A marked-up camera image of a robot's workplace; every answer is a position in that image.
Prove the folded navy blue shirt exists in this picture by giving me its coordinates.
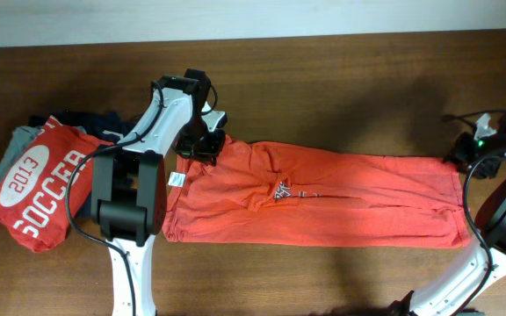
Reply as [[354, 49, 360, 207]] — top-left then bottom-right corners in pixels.
[[21, 111, 134, 224]]

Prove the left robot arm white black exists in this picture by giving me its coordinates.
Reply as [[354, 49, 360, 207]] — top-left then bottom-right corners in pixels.
[[91, 69, 228, 315]]

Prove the orange McKinney Boyd soccer t-shirt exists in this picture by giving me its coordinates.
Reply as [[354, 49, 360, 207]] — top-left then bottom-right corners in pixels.
[[163, 138, 471, 248]]

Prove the right black camera cable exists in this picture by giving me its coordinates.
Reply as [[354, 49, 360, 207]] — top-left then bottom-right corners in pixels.
[[440, 109, 506, 316]]

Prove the folded grey shirt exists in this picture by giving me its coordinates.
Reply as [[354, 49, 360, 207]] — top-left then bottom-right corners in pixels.
[[0, 126, 40, 183]]

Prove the folded red 2013 soccer shirt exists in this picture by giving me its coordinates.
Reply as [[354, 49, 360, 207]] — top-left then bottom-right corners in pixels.
[[0, 117, 108, 253]]

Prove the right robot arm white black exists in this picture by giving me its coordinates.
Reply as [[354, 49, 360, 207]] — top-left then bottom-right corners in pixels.
[[387, 109, 506, 316]]

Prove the black camera cable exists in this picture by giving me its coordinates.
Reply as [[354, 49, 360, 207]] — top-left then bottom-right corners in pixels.
[[440, 109, 506, 316], [64, 81, 219, 316]]

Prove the left black camera cable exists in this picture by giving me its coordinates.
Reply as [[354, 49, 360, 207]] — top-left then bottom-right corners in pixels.
[[64, 81, 219, 316]]

